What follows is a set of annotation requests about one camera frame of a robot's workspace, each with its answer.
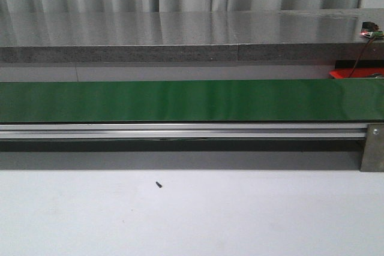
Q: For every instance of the green conveyor belt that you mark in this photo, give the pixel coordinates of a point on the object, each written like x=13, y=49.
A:
x=197, y=100

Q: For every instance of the steel conveyor support bracket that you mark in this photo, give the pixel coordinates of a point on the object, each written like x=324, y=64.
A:
x=373, y=156

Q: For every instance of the grey stone counter shelf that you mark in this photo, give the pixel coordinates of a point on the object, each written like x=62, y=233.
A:
x=288, y=35

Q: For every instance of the small green circuit board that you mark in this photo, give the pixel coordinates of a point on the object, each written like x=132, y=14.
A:
x=371, y=30

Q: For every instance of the aluminium conveyor side rail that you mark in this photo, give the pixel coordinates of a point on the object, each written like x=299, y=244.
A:
x=210, y=130

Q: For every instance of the red plastic tray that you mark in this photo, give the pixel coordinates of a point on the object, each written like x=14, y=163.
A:
x=344, y=73

